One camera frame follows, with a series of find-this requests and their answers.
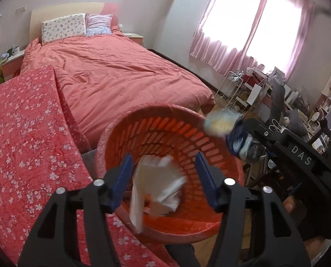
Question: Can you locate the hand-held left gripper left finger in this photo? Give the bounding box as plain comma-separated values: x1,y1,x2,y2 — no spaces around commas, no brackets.
17,154,134,267

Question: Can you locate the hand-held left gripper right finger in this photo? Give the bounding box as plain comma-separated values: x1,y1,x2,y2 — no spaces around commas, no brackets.
195,152,312,267

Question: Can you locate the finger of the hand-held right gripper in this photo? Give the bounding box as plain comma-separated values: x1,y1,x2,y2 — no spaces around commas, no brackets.
233,117,277,145
227,133,266,159

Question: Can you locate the light green sock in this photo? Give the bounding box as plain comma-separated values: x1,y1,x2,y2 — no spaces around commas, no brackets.
204,110,238,137

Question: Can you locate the white cloth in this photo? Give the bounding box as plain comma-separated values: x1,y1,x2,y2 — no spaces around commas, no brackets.
129,155,187,234

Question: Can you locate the orange plastic basket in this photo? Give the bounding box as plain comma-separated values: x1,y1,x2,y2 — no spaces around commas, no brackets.
96,103,245,244

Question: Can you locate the person's right hand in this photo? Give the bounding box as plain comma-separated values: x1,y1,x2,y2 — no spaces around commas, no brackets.
281,196,298,214

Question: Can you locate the grey office chair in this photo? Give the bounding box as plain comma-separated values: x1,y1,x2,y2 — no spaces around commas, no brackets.
268,83,309,138

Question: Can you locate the pink curtain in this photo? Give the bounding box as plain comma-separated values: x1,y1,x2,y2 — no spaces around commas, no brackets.
189,0,316,81

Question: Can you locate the salmon red duvet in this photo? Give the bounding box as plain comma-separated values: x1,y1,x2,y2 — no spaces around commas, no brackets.
20,26,216,148

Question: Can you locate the pink and white nightstand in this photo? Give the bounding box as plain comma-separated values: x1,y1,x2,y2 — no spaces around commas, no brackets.
0,51,25,82
122,31,144,45

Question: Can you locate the pink striped pillow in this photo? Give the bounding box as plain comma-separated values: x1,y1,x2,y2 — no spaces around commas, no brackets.
85,13,113,36

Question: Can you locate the white floral pillow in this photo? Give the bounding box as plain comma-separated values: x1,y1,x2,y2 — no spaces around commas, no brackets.
41,13,87,45

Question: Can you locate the beige and pink headboard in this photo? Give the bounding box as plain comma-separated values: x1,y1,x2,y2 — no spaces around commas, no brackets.
30,2,120,43

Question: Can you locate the white wire rack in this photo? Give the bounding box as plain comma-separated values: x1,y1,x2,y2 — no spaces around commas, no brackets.
215,71,245,112

